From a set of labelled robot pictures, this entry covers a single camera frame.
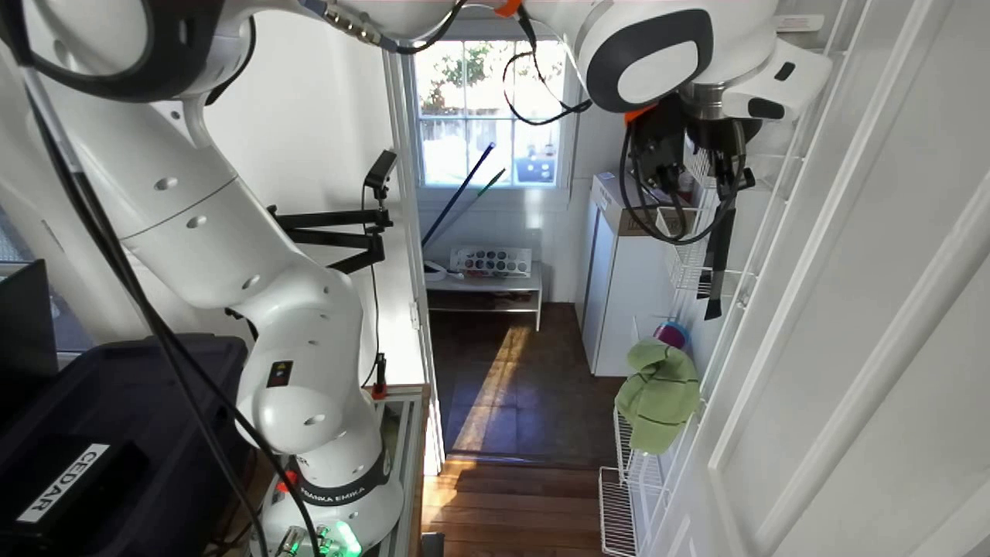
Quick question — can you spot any white wire door rack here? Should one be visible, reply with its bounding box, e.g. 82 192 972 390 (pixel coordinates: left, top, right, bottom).
595 150 817 557

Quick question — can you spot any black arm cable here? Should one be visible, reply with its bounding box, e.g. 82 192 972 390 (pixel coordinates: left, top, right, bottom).
0 0 327 557

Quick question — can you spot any tray with coloured items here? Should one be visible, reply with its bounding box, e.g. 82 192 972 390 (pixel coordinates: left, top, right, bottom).
444 242 536 280

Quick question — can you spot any white cabinet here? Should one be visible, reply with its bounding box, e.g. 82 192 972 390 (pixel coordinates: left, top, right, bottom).
575 171 683 380

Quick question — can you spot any window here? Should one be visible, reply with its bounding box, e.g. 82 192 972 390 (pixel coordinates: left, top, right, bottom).
415 38 575 193

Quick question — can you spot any black cable bundle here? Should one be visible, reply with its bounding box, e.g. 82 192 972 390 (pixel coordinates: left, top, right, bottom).
614 95 720 247

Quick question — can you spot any dark broom stick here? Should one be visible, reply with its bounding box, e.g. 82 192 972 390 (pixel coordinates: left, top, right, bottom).
437 165 509 234
417 138 499 251

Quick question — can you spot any green striped folded towel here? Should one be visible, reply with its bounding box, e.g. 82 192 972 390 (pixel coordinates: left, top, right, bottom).
613 365 706 458

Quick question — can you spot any black camera tripod arm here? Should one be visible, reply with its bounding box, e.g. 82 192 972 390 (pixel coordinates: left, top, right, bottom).
266 149 399 275

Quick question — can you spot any white bench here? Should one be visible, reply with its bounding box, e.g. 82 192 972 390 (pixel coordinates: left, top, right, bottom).
424 259 548 335

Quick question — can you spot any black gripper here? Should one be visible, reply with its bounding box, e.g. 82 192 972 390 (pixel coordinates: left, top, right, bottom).
691 88 761 211

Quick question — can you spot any black equipment case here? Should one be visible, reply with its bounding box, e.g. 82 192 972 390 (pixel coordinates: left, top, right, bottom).
0 335 254 557

